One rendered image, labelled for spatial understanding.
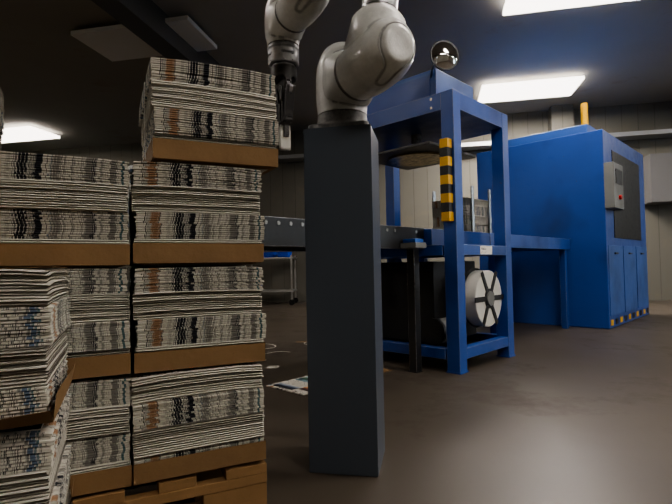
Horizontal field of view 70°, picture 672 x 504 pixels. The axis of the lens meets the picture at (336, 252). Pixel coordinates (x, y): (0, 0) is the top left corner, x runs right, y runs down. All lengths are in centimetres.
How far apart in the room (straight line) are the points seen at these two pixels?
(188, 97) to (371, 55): 47
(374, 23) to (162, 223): 72
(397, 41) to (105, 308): 93
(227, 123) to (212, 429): 69
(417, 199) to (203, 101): 680
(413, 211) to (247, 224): 673
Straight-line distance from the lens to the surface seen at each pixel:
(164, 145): 112
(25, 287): 81
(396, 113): 300
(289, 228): 200
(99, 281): 110
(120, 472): 117
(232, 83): 120
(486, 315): 300
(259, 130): 118
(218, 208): 113
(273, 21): 145
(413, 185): 785
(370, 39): 132
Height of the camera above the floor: 59
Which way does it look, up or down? 2 degrees up
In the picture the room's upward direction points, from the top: 1 degrees counter-clockwise
